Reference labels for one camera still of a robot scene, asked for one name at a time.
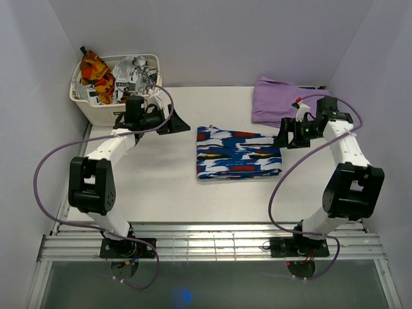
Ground cream perforated laundry basket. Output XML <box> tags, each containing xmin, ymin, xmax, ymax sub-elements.
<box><xmin>70</xmin><ymin>53</ymin><xmax>162</xmax><ymax>127</ymax></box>

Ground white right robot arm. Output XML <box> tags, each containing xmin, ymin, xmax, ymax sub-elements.
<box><xmin>269</xmin><ymin>96</ymin><xmax>384</xmax><ymax>258</ymax></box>

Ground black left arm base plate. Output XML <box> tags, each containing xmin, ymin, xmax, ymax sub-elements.
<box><xmin>99</xmin><ymin>238</ymin><xmax>156</xmax><ymax>259</ymax></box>

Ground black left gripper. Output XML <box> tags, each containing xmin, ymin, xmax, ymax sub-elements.
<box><xmin>140</xmin><ymin>105</ymin><xmax>191</xmax><ymax>136</ymax></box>

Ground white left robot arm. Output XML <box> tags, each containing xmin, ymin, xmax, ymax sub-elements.
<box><xmin>68</xmin><ymin>96</ymin><xmax>190</xmax><ymax>259</ymax></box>

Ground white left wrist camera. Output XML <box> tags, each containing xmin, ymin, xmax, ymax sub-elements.
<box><xmin>146</xmin><ymin>87</ymin><xmax>165</xmax><ymax>109</ymax></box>

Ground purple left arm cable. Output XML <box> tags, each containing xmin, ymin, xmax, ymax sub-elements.
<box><xmin>33</xmin><ymin>84</ymin><xmax>175</xmax><ymax>290</ymax></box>

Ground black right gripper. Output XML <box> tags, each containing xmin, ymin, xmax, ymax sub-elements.
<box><xmin>270</xmin><ymin>117</ymin><xmax>323</xmax><ymax>149</ymax></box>

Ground blue white red patterned trousers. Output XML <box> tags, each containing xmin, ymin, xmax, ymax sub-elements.
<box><xmin>196</xmin><ymin>126</ymin><xmax>283</xmax><ymax>180</ymax></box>

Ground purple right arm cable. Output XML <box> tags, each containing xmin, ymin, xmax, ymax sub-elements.
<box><xmin>259</xmin><ymin>93</ymin><xmax>364</xmax><ymax>281</ymax></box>

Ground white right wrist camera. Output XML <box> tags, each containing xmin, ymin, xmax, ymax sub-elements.
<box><xmin>292</xmin><ymin>97</ymin><xmax>310</xmax><ymax>122</ymax></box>

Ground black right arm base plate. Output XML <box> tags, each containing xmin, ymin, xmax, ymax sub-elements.
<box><xmin>268</xmin><ymin>235</ymin><xmax>330</xmax><ymax>258</ymax></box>

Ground folded purple trousers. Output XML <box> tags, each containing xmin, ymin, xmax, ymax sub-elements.
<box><xmin>251</xmin><ymin>77</ymin><xmax>332</xmax><ymax>128</ymax></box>

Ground black white newsprint trousers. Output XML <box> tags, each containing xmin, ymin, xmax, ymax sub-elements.
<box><xmin>71</xmin><ymin>55</ymin><xmax>159</xmax><ymax>106</ymax></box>

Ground orange camouflage trousers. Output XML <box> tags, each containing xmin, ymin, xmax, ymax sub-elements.
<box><xmin>80</xmin><ymin>46</ymin><xmax>115</xmax><ymax>105</ymax></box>

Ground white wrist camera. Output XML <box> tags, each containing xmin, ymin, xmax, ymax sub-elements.
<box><xmin>292</xmin><ymin>97</ymin><xmax>310</xmax><ymax>122</ymax></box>
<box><xmin>146</xmin><ymin>87</ymin><xmax>165</xmax><ymax>109</ymax></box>

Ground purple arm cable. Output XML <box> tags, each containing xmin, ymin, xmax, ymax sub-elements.
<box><xmin>33</xmin><ymin>84</ymin><xmax>175</xmax><ymax>290</ymax></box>
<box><xmin>259</xmin><ymin>93</ymin><xmax>364</xmax><ymax>281</ymax></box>

